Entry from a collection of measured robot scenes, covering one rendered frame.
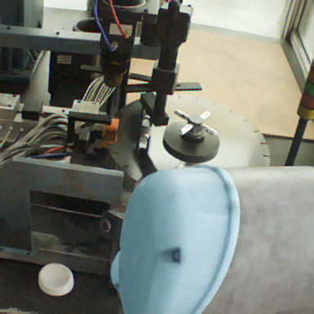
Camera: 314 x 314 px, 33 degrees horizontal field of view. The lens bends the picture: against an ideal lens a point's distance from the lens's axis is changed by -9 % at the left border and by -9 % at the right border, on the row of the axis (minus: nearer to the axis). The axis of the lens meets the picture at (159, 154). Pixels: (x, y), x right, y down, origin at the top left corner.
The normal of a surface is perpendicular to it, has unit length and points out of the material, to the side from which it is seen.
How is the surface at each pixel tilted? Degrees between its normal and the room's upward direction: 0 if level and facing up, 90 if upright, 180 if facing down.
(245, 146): 0
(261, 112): 0
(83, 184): 90
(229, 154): 0
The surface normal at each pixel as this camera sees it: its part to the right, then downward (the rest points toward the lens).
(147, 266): -0.95, -0.11
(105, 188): -0.04, 0.62
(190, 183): 0.07, -0.85
